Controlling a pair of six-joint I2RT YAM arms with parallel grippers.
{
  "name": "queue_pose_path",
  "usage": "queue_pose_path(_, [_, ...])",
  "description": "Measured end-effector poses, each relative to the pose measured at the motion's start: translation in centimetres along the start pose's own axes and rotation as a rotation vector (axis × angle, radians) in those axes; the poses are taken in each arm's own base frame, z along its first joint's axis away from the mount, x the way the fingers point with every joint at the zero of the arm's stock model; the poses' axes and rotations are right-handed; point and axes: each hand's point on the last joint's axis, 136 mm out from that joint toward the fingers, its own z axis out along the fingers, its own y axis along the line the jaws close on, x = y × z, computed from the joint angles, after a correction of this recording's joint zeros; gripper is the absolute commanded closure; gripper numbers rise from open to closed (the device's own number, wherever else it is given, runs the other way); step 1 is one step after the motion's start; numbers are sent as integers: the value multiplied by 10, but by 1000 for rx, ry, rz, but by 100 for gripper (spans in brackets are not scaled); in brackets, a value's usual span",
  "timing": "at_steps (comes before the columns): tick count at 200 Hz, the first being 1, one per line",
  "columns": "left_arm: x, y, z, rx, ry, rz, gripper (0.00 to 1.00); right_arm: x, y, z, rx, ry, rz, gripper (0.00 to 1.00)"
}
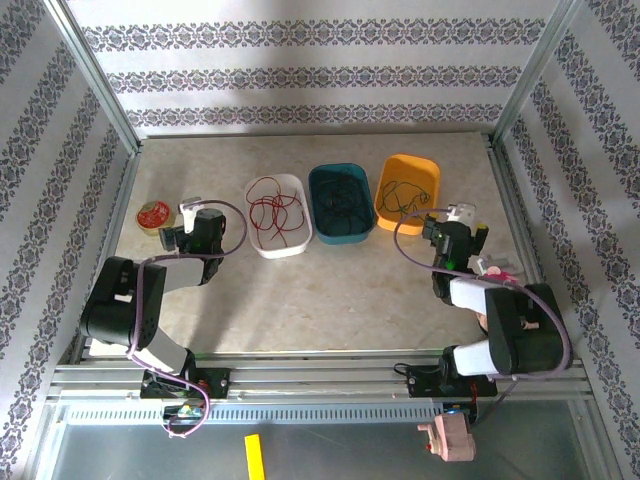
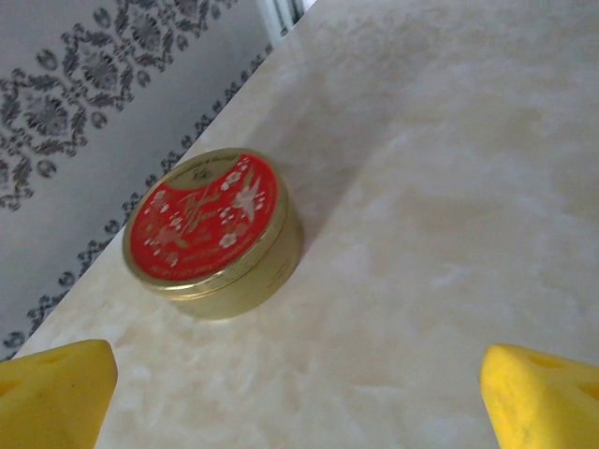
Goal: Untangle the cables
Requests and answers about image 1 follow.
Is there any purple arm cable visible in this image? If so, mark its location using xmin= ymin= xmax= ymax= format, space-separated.
xmin=125 ymin=199 xmax=249 ymax=440
xmin=393 ymin=208 xmax=573 ymax=427

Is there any small circuit board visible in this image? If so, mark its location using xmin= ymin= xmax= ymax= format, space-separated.
xmin=439 ymin=402 xmax=480 ymax=417
xmin=162 ymin=403 xmax=206 ymax=421

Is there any orange plastic tray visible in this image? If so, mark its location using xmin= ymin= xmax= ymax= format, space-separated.
xmin=373 ymin=153 xmax=442 ymax=237

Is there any aluminium table edge rail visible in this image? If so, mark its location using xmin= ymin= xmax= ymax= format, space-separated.
xmin=486 ymin=143 xmax=569 ymax=354
xmin=74 ymin=149 xmax=142 ymax=361

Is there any white plastic tray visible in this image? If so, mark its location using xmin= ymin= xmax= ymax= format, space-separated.
xmin=243 ymin=172 xmax=314 ymax=260

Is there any teal plastic tray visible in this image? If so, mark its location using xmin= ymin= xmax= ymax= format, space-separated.
xmin=307 ymin=163 xmax=377 ymax=247

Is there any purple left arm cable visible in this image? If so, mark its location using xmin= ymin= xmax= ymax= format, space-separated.
xmin=125 ymin=199 xmax=249 ymax=440

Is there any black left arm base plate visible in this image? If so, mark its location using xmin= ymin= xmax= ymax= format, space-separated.
xmin=141 ymin=367 xmax=232 ymax=401

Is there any thin red cable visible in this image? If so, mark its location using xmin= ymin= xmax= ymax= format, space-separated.
xmin=246 ymin=175 xmax=307 ymax=249

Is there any pink plastic object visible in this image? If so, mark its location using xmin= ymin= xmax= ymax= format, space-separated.
xmin=417 ymin=412 xmax=476 ymax=464

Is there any yellow block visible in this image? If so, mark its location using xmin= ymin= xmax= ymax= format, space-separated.
xmin=243 ymin=433 xmax=267 ymax=480

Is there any aluminium frame post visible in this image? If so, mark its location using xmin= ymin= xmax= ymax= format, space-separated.
xmin=43 ymin=0 xmax=143 ymax=154
xmin=491 ymin=0 xmax=585 ymax=147

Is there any thin green cable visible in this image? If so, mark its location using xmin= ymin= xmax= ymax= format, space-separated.
xmin=377 ymin=178 xmax=407 ymax=214
xmin=397 ymin=182 xmax=433 ymax=212

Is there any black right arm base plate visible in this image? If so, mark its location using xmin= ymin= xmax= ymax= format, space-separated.
xmin=394 ymin=362 xmax=497 ymax=400

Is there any thin black cable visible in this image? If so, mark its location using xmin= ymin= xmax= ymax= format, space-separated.
xmin=317 ymin=171 xmax=371 ymax=237

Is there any grey slotted cable duct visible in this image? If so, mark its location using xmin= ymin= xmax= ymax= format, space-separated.
xmin=64 ymin=401 xmax=476 ymax=427

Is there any round jar with red lid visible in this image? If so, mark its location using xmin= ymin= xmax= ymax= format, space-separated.
xmin=135 ymin=199 xmax=177 ymax=238

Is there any grey metal panel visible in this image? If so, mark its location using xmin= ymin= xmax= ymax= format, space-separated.
xmin=49 ymin=423 xmax=596 ymax=480

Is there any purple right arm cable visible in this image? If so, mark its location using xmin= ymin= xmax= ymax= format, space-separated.
xmin=393 ymin=208 xmax=573 ymax=427

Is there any aluminium mounting rail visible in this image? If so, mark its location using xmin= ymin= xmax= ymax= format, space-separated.
xmin=49 ymin=349 xmax=589 ymax=402

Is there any pink toy doll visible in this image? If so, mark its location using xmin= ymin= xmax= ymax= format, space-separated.
xmin=474 ymin=264 xmax=524 ymax=335

